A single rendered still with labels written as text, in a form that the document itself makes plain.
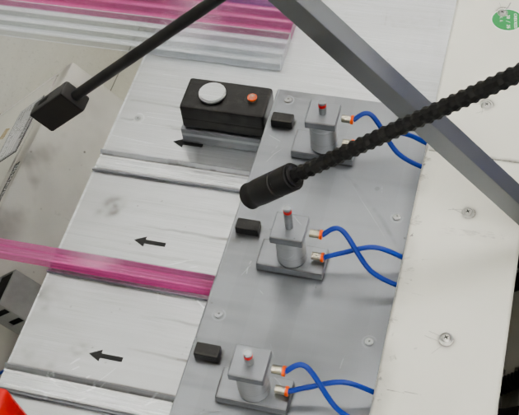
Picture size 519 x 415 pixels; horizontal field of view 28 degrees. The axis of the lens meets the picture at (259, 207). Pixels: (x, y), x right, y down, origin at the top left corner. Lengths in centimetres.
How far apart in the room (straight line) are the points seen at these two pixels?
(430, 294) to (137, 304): 24
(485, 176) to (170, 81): 39
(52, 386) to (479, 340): 32
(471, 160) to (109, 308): 32
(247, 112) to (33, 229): 51
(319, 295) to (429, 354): 10
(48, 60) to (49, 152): 88
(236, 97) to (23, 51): 136
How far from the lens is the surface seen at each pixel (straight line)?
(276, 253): 76
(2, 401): 70
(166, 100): 97
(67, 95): 75
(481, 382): 70
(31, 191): 135
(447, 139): 68
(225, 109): 89
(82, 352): 82
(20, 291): 125
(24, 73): 220
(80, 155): 141
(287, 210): 71
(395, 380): 70
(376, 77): 64
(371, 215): 79
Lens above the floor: 172
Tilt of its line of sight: 44 degrees down
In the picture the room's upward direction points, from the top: 66 degrees clockwise
